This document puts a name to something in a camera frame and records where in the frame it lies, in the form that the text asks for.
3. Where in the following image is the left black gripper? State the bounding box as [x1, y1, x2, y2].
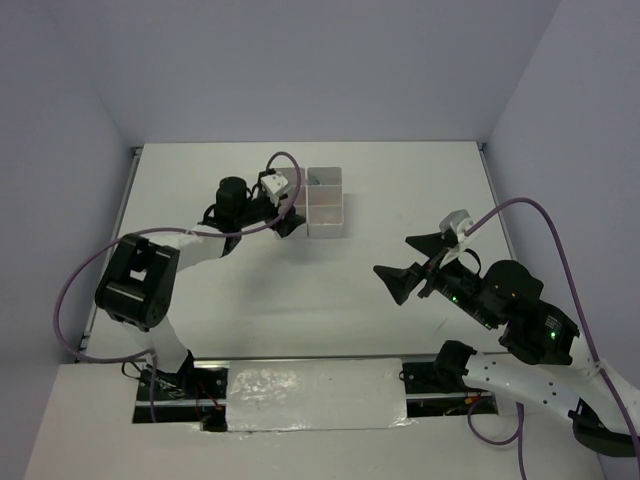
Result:
[235, 189, 305, 238]

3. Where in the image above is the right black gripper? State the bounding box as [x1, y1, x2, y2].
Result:
[369, 230, 496, 327]

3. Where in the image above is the clear tape roll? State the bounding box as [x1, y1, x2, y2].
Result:
[318, 207, 343, 224]

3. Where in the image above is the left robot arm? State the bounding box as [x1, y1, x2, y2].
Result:
[95, 169, 304, 399]

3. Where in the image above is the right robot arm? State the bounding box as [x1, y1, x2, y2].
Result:
[373, 232, 639, 458]

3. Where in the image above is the right white organizer tray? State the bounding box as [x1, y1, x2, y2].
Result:
[307, 167, 344, 239]

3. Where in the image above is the silver foil cover plate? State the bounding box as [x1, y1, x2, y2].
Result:
[226, 358, 410, 432]

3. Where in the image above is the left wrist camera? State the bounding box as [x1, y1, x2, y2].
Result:
[258, 171, 291, 207]

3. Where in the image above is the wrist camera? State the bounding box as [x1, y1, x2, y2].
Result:
[258, 171, 291, 207]
[439, 210, 476, 267]

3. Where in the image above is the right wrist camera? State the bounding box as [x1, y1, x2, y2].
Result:
[439, 210, 476, 267]

